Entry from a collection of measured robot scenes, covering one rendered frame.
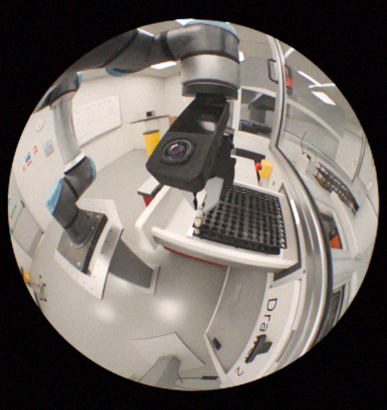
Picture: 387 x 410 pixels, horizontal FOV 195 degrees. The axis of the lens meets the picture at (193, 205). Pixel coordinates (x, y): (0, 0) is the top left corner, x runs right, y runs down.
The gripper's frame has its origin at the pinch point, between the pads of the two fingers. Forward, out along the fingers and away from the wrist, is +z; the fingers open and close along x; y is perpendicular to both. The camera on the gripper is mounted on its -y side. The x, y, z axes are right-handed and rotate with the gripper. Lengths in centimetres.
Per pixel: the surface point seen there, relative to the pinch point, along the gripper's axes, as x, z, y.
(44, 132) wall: 322, -90, 3
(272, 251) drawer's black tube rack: -19.2, 6.7, -1.0
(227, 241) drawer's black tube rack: -7.3, 7.2, -0.7
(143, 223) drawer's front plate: 9.0, 1.3, -6.0
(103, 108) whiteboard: 305, -68, 176
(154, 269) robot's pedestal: 36, 93, -3
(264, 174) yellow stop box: -20.5, 7.0, 36.7
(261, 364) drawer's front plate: -21.3, 2.0, -28.8
